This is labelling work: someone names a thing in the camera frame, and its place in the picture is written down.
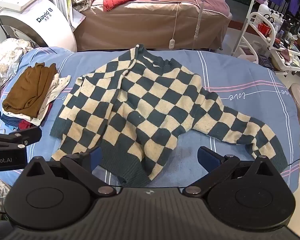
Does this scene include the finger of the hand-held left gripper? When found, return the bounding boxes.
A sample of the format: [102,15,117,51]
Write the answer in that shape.
[0,126,42,151]

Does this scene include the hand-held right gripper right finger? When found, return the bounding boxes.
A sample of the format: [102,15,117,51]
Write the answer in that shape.
[182,146,283,195]

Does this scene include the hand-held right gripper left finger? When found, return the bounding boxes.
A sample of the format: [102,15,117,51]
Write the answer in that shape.
[21,146,117,196]

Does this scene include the checkered knit sweater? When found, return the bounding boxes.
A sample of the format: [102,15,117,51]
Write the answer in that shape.
[49,44,288,187]

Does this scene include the dark striped folded clothes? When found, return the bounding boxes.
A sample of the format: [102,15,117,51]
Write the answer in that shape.
[18,102,53,130]

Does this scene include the dark blue striped garment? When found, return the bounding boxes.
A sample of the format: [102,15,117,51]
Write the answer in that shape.
[0,112,23,133]

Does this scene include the brown folded garment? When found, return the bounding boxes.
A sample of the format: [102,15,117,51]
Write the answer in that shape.
[2,63,58,118]

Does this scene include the white dotted garment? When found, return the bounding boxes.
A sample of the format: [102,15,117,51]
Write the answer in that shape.
[4,74,72,127]

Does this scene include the blue striped bed sheet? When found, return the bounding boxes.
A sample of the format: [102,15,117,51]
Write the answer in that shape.
[0,46,300,196]

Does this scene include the white beauty machine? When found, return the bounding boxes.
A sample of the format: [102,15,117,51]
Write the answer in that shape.
[0,0,77,53]

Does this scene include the white trolley cart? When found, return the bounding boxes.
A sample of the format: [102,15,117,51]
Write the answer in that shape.
[231,11,300,77]

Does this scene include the clear plastic tube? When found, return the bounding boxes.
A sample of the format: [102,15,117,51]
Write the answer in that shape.
[191,0,206,51]

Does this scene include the red cup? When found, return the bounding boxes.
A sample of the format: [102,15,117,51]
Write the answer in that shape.
[258,21,273,37]

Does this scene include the white metal stand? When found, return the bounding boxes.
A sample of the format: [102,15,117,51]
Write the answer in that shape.
[232,0,258,55]

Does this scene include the row of dark bottles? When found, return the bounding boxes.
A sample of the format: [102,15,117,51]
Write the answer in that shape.
[272,9,300,44]

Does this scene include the white pump bottle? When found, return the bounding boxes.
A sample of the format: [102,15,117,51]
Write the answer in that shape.
[258,0,270,18]

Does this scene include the white cable with switch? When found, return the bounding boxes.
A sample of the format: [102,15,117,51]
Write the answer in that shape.
[169,2,182,51]

